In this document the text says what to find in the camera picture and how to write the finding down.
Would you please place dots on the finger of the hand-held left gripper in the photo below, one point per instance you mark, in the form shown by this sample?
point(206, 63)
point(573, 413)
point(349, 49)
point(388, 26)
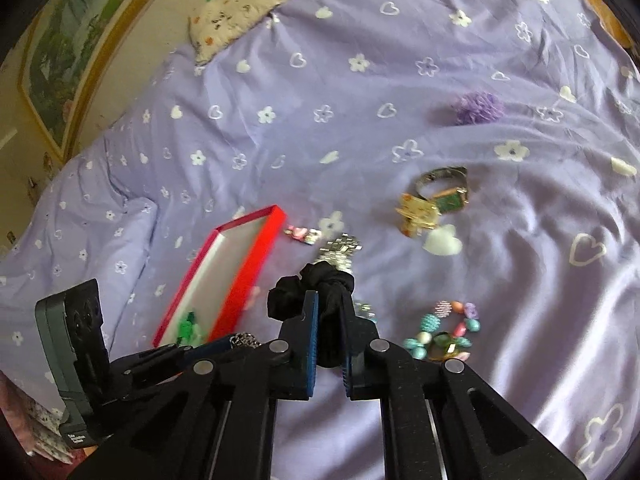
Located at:
point(215, 349)

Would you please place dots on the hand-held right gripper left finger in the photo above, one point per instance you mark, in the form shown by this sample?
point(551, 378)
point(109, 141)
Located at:
point(311, 345)

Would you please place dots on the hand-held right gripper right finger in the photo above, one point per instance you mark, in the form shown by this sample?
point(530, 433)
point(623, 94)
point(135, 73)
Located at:
point(347, 355)

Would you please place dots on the black scrunchie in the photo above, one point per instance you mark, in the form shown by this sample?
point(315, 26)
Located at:
point(300, 280)

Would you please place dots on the red cardboard box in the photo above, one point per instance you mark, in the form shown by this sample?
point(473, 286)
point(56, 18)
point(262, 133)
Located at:
point(250, 260)

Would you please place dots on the pink hair clip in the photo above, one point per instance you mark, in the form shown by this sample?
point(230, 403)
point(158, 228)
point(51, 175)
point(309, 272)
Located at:
point(300, 232)

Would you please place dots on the yellow hair claw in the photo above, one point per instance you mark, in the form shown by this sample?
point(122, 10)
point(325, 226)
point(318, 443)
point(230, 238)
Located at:
point(417, 210)

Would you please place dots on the purple flower print blanket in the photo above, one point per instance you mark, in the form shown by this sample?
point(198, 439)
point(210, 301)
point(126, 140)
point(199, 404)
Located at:
point(350, 110)

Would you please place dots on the wall poster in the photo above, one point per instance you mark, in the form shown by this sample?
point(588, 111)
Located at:
point(75, 35)

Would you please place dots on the wooden bed frame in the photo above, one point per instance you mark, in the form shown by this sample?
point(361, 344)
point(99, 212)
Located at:
point(607, 20)

